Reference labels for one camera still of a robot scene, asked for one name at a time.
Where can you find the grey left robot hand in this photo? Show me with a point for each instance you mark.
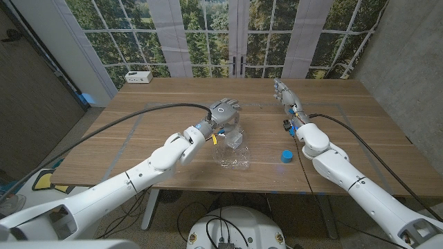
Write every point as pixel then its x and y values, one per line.
pixel 223 112

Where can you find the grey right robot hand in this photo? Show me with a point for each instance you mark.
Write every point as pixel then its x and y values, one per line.
pixel 289 98

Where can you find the small white box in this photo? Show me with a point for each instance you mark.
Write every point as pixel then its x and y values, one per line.
pixel 234 140

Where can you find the clear plastic wrap sheet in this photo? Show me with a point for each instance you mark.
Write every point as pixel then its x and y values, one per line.
pixel 232 159

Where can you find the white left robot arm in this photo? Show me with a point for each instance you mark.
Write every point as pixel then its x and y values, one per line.
pixel 121 186

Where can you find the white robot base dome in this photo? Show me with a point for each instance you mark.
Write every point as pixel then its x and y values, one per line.
pixel 239 224

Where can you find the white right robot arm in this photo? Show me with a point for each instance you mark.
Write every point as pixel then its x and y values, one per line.
pixel 363 197

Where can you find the blue bottle cap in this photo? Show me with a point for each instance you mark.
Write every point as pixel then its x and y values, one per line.
pixel 287 156

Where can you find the printed window backdrop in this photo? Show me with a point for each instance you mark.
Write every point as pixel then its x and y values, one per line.
pixel 207 34

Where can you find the white power strip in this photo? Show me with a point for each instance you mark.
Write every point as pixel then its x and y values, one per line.
pixel 138 76

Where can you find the white table leg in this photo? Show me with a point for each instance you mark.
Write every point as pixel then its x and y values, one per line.
pixel 149 211

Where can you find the grey table leg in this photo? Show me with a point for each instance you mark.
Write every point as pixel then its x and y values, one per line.
pixel 327 221

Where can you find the dark wooden door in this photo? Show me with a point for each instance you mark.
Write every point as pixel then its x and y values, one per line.
pixel 34 103

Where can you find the white mat with yellow patch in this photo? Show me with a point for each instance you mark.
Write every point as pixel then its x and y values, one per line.
pixel 45 181

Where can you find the white robot chest edge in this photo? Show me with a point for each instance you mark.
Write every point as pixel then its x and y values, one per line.
pixel 69 245

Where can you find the grey sneaker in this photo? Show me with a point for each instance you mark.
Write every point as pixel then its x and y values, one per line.
pixel 12 204

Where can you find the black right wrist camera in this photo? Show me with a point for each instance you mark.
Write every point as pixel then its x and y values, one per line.
pixel 287 125

